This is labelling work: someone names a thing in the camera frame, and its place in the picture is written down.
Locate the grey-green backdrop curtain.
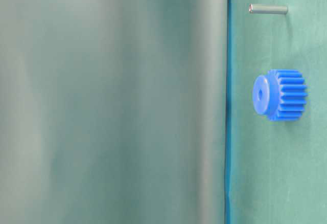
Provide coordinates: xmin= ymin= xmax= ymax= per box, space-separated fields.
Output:
xmin=1 ymin=0 xmax=227 ymax=223

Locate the small silver metal shaft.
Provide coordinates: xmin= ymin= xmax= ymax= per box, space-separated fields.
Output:
xmin=249 ymin=4 xmax=288 ymax=14

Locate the green table cloth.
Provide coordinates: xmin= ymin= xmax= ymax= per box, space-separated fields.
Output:
xmin=226 ymin=0 xmax=326 ymax=223

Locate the blue plastic spur gear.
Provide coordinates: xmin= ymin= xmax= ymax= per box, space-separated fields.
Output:
xmin=252 ymin=69 xmax=307 ymax=121

